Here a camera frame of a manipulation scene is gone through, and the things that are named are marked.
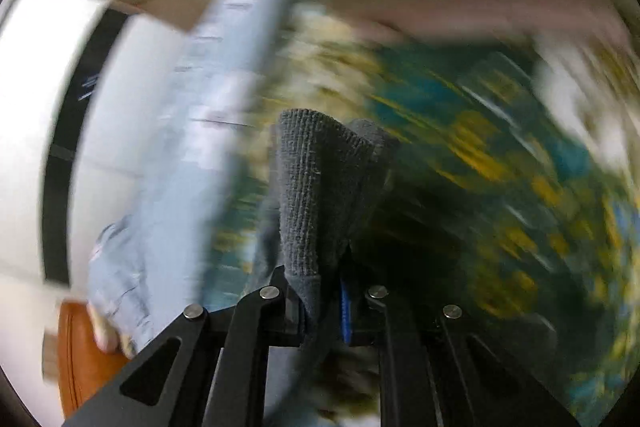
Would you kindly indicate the teal floral blanket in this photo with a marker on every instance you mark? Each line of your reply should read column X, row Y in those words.
column 521, row 153

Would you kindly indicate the orange wooden bed frame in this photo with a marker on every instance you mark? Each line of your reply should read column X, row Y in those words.
column 83, row 369

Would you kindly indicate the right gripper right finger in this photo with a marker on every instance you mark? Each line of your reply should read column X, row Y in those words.
column 437, row 370

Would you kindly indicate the white wardrobe with black stripe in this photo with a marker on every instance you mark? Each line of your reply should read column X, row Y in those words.
column 82, row 82

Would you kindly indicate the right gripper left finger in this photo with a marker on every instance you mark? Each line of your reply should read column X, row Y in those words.
column 205, row 369

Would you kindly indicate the grey sweatshirt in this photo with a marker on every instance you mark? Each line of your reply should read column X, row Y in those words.
column 325, row 180

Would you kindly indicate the light blue floral duvet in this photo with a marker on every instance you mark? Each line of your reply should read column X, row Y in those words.
column 146, row 267

